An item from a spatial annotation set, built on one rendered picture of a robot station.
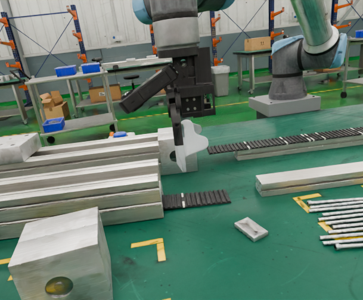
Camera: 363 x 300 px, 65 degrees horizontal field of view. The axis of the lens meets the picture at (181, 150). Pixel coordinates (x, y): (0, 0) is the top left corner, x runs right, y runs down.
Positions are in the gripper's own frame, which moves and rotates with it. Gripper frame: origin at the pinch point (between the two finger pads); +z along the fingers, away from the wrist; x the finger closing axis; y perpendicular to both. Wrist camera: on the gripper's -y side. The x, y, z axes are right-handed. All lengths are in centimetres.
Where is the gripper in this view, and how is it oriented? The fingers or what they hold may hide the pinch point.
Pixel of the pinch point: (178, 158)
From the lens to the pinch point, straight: 54.7
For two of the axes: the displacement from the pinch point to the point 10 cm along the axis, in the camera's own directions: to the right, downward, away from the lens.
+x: -0.7, -3.4, 9.4
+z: 1.1, 9.3, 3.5
